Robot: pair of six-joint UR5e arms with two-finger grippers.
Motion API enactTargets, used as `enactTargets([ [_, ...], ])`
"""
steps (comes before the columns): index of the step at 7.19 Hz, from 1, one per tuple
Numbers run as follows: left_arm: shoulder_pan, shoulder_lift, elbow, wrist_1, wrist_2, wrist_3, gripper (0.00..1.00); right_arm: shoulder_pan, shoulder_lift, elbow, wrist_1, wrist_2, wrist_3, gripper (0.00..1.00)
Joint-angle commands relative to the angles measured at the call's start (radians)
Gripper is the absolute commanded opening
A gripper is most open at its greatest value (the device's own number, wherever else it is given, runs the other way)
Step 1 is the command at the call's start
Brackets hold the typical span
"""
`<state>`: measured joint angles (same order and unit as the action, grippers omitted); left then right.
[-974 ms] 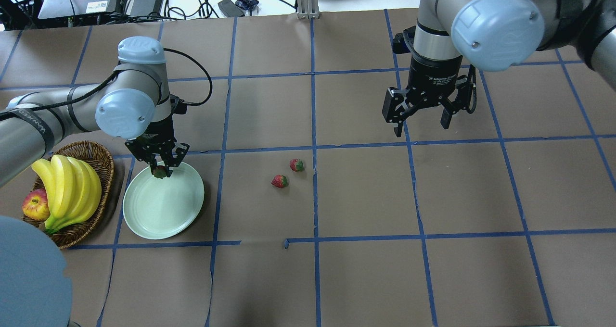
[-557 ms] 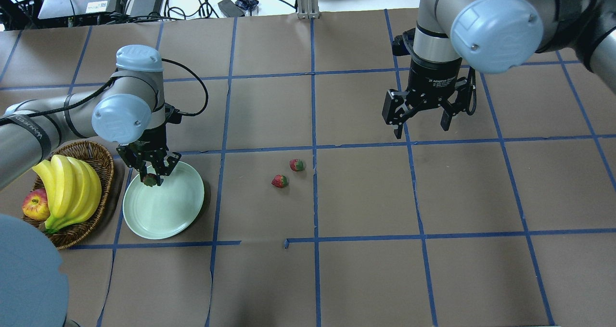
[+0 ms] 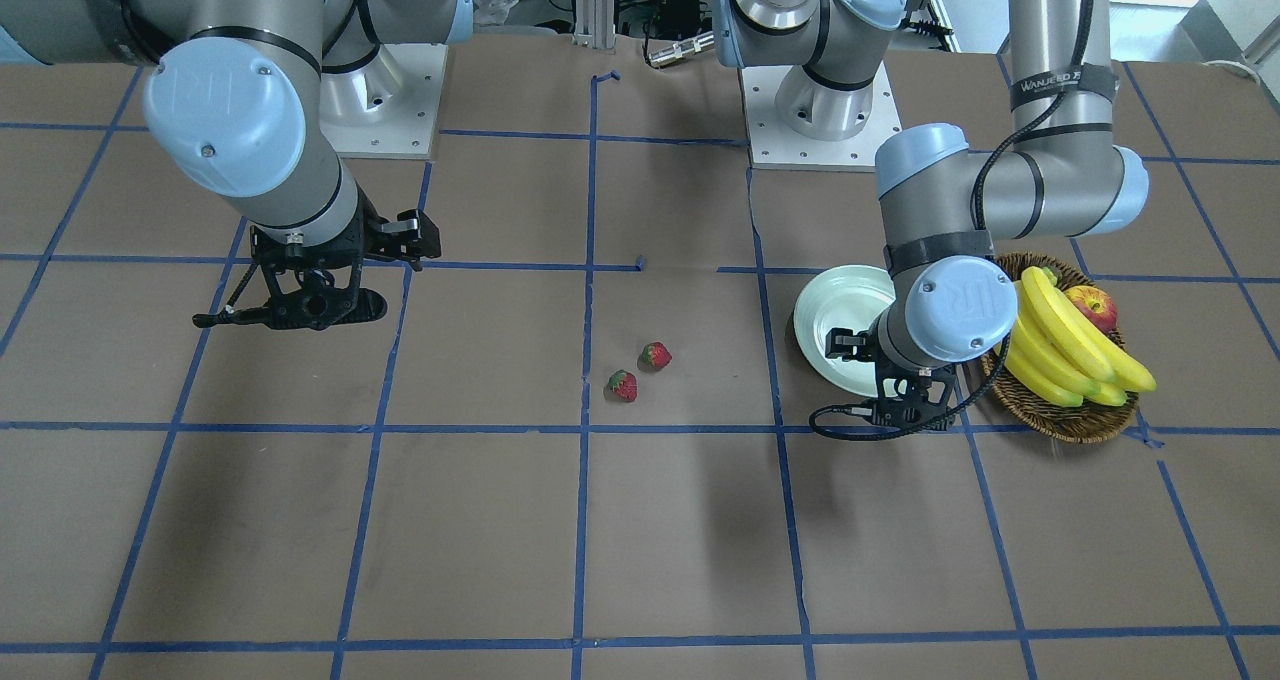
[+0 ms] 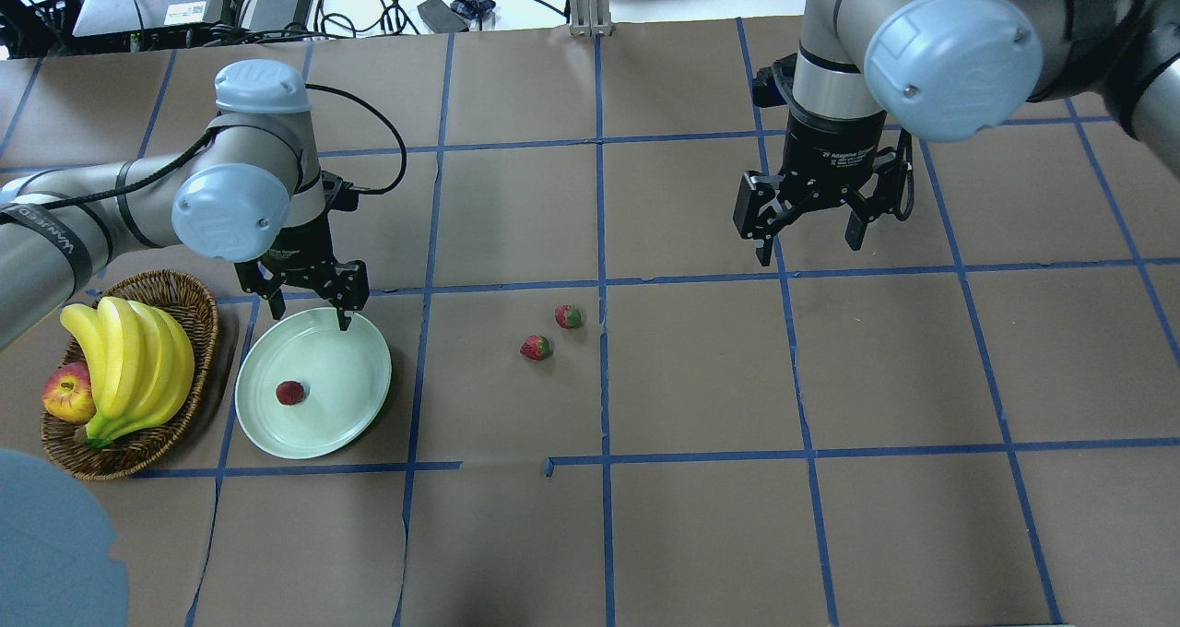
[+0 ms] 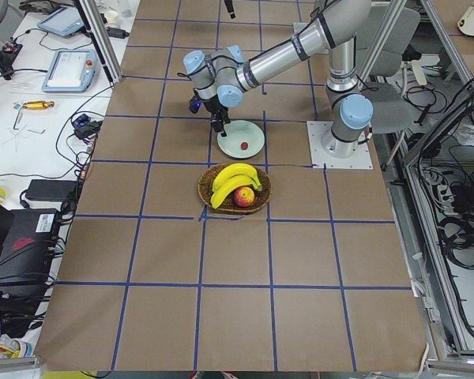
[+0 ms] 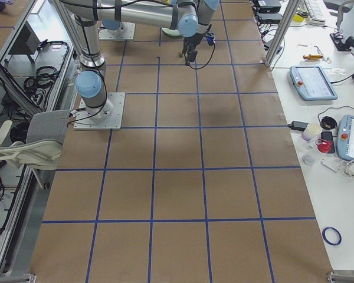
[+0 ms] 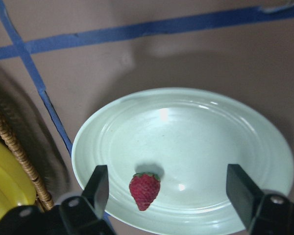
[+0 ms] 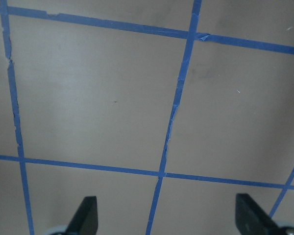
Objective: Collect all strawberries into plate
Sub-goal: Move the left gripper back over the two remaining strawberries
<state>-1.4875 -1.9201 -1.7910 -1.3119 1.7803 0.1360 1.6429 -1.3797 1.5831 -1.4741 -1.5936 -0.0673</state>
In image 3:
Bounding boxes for light green plate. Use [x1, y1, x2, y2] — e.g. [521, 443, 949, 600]
[792, 265, 895, 397]

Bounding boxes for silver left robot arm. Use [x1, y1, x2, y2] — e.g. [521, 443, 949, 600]
[713, 0, 1149, 441]

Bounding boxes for red apple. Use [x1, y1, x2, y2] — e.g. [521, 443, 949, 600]
[1065, 286, 1117, 334]

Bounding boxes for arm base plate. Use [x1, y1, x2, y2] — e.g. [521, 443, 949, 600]
[740, 64, 902, 173]
[319, 45, 449, 160]

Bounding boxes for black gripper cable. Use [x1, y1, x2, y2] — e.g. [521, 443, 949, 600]
[808, 400, 991, 443]

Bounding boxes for yellow banana bunch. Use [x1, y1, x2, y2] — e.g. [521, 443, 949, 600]
[1006, 266, 1157, 409]

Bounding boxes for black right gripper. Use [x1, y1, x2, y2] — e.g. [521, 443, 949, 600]
[195, 193, 442, 332]

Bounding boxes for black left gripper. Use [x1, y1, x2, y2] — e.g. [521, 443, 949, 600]
[824, 327, 959, 433]

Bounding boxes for red strawberry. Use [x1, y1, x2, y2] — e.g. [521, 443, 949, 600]
[605, 369, 639, 403]
[637, 341, 673, 373]

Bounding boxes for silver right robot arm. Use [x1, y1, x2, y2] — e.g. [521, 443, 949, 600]
[3, 0, 474, 330]

